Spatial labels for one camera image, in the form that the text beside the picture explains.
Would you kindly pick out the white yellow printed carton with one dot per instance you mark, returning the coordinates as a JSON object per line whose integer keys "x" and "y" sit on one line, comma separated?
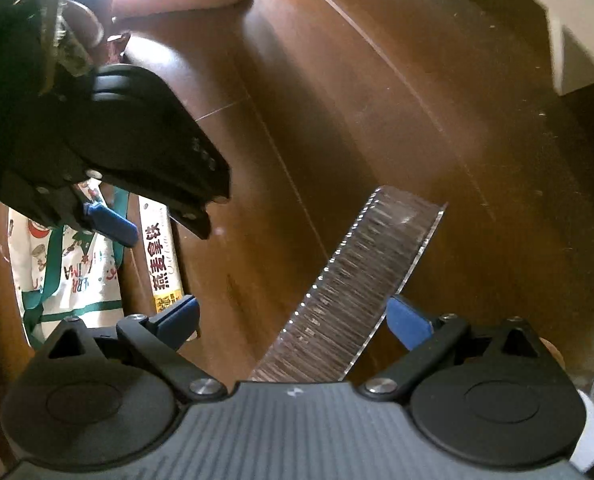
{"x": 166, "y": 260}

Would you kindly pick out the clear ribbed plastic wrapper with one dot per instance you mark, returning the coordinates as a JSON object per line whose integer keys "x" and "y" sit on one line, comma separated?
{"x": 357, "y": 285}

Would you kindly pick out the person's right hand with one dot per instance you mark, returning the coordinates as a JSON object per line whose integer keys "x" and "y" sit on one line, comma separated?
{"x": 89, "y": 22}

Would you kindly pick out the white cabinet corner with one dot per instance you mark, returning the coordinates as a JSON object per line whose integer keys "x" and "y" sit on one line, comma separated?
{"x": 587, "y": 45}

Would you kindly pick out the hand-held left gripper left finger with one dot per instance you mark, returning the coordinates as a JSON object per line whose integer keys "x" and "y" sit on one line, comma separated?
{"x": 177, "y": 316}

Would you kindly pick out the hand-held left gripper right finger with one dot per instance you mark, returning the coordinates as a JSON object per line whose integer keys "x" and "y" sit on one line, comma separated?
{"x": 407, "y": 321}

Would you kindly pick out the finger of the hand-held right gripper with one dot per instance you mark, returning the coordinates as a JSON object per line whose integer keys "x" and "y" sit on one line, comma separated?
{"x": 114, "y": 225}
{"x": 192, "y": 220}

